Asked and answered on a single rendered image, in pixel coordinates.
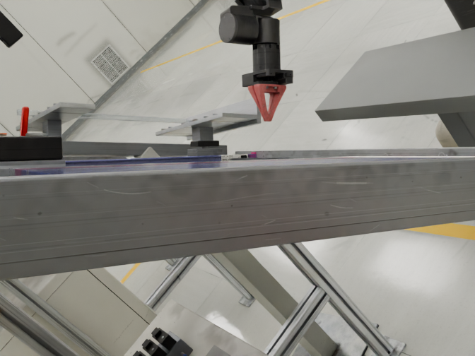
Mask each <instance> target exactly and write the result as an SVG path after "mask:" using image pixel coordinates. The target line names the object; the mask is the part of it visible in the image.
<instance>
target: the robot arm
mask: <svg viewBox="0 0 475 356"><path fill-rule="evenodd" d="M234 2H235V3H236V4H237V5H238V6H236V5H232V6H230V7H229V8H227V9H226V10H224V11H223V12H222V13H221V14H220V19H221V21H220V23H219V28H218V32H219V36H220V39H221V40H222V41H223V42H224V43H231V44H238V45H252V63H253V72H251V73H246V74H243V75H242V86H243V87H248V90H249V92H250V94H251V96H252V97H253V99H254V101H255V103H256V104H257V106H258V108H259V111H260V113H261V115H262V117H263V120H264V121H271V120H272V119H273V116H274V113H275V111H276V108H277V106H278V104H279V102H280V100H281V98H282V96H283V94H284V92H285V90H286V85H287V84H291V83H293V70H282V69H281V47H280V20H279V19H278V18H273V17H271V16H272V15H274V14H275V13H277V12H279V11H280V10H282V9H283V7H282V0H234ZM265 93H269V94H270V98H269V108H268V111H267V108H266V100H265Z"/></svg>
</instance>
